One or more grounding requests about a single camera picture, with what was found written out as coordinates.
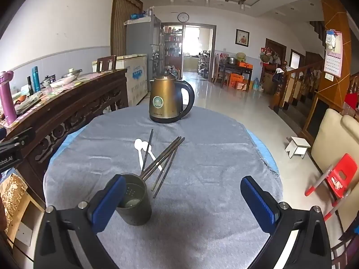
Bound white bowl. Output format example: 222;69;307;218
50;77;76;88

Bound dark wooden side table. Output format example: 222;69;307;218
219;62;254;89

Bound carved wooden sideboard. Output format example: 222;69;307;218
0;69;129;202

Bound shelf with bottles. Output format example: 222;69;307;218
163;25;184;73

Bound dark grey utensil holder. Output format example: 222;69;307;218
115;173;152;226

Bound wooden dining chair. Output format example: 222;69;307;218
97;55;117;72

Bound wooden glass-door cabinet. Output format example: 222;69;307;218
301;91;330;141

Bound gold foil packet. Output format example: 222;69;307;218
0;172;28;232

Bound grey refrigerator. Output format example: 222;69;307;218
125;15;162;62

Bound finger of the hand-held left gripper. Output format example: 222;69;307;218
0;127;36;150

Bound brown wooden door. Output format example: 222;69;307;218
111;0;143;58

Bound framed wall picture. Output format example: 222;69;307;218
235;29;250;47

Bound grey table cloth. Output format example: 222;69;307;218
43;105;283;269

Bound beige sofa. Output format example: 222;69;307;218
310;108;359;236

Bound light blue table cover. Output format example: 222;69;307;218
49;129;279;177

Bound pink wall calendar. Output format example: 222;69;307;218
323;29;344;78

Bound wooden stair railing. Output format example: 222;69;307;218
276;60;326;110

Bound purple thermos bottle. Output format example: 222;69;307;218
0;71;18;126

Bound small lidded pot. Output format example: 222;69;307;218
41;74;57;89

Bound small white stool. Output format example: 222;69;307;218
285;136;311;159

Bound metal pan with lid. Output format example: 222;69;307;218
62;68;83;78

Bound blue thermos bottle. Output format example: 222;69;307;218
32;66;41;93

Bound gold electric kettle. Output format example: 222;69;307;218
149;74;195;124

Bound white chest freezer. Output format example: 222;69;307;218
92;54;149;105

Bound cardboard box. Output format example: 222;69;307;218
6;192;44;248

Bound red plastic chair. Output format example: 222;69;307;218
305;153;359;222

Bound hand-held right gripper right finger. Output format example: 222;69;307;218
241;176;334;269

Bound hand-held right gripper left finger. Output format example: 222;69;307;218
34;174;127;269

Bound tall orange box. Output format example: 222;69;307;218
229;73;244;89

